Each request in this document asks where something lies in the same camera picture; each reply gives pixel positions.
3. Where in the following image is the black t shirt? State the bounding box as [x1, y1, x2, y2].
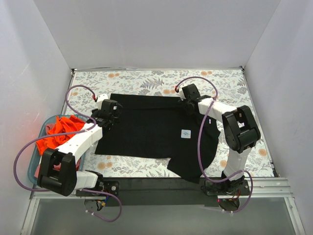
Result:
[95, 94, 220, 184]

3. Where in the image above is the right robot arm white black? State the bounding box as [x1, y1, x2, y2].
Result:
[175, 84, 261, 195]

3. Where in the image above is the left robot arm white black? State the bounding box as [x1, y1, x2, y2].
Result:
[37, 99, 122, 196]

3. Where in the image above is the floral patterned table mat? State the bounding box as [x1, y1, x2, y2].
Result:
[64, 69, 274, 179]

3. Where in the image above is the orange t shirt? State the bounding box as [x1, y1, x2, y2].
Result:
[36, 115, 85, 156]

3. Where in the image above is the teal plastic laundry basket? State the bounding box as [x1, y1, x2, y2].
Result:
[27, 115, 86, 185]

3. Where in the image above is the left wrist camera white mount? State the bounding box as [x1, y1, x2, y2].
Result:
[96, 94, 109, 110]

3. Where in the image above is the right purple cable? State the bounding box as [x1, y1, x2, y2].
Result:
[175, 76, 254, 214]

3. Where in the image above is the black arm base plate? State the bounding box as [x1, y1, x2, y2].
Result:
[75, 177, 254, 208]

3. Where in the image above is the aluminium frame rail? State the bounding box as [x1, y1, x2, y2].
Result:
[22, 178, 305, 235]

